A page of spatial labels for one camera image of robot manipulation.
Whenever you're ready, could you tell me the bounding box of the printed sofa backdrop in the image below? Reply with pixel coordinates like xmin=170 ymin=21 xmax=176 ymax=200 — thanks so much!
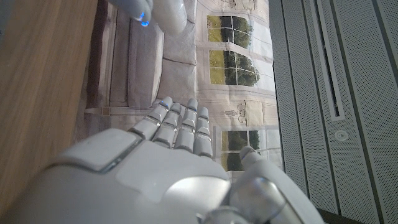
xmin=74 ymin=0 xmax=284 ymax=181

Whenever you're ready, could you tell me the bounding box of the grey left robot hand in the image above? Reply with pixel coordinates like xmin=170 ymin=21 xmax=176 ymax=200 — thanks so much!
xmin=108 ymin=0 xmax=153 ymax=27

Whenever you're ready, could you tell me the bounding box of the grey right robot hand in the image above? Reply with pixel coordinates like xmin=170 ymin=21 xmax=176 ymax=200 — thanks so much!
xmin=0 ymin=96 xmax=324 ymax=224

